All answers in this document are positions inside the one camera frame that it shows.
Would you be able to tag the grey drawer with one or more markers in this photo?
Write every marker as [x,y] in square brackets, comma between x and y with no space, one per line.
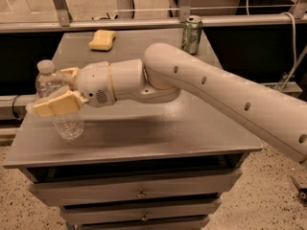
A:
[142,211]
[135,187]
[185,223]

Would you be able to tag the top grey drawer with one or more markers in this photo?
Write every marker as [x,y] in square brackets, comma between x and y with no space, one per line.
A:
[135,187]

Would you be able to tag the middle grey drawer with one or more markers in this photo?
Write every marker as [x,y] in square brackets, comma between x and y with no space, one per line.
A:
[142,211]

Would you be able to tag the green soda can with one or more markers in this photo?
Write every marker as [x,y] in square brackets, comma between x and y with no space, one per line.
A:
[191,36]

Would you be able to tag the black caster wheel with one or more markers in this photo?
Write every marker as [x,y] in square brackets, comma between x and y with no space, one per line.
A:
[301,185]

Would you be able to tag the bottom grey drawer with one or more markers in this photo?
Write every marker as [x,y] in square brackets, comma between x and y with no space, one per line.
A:
[185,223]

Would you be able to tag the metal guard rail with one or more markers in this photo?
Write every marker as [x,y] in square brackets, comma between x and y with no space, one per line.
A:
[25,16]

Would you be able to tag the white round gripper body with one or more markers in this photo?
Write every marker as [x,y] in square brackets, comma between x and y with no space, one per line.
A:
[93,83]

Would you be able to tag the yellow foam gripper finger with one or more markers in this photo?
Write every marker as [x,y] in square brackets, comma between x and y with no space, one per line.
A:
[69,75]
[62,101]

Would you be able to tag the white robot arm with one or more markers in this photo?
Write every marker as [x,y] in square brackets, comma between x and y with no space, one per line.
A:
[165,70]

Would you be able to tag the clear plastic water bottle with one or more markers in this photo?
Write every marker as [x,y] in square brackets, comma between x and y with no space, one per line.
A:
[70,127]

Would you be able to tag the yellow sponge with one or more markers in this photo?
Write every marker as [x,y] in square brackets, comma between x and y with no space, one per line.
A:
[102,40]

